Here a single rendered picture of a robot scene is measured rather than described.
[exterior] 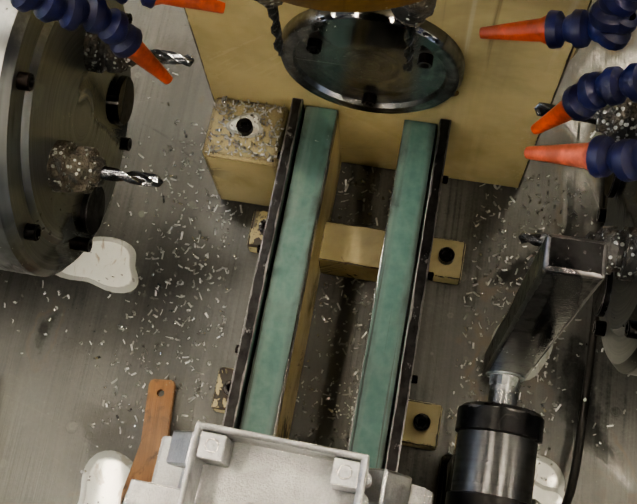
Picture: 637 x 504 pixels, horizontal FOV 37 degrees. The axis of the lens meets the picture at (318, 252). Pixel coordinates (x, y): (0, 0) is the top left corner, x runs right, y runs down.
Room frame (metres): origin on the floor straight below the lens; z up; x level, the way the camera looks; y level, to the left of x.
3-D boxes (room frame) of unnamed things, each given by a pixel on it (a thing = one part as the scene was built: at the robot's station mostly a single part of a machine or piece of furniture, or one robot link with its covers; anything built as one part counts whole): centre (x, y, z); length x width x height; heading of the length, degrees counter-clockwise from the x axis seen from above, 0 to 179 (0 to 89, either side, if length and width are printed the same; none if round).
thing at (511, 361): (0.13, -0.12, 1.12); 0.04 x 0.03 x 0.26; 161
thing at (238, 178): (0.39, 0.05, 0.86); 0.07 x 0.06 x 0.12; 71
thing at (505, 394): (0.09, -0.11, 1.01); 0.08 x 0.02 x 0.02; 161
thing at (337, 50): (0.38, -0.06, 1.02); 0.15 x 0.02 x 0.15; 71
